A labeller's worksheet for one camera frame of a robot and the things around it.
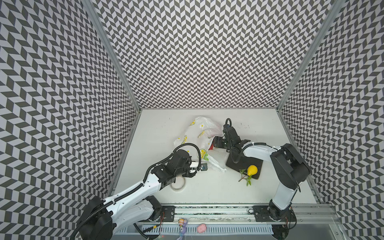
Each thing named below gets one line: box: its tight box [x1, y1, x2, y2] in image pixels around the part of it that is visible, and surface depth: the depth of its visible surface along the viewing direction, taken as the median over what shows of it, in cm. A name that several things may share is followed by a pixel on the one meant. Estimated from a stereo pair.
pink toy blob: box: [197, 223, 207, 234], surface depth 69 cm
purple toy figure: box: [177, 218, 188, 240], surface depth 68 cm
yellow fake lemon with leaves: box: [238, 164, 258, 187], surface depth 84 cm
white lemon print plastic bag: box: [173, 116, 226, 172], surface depth 93 cm
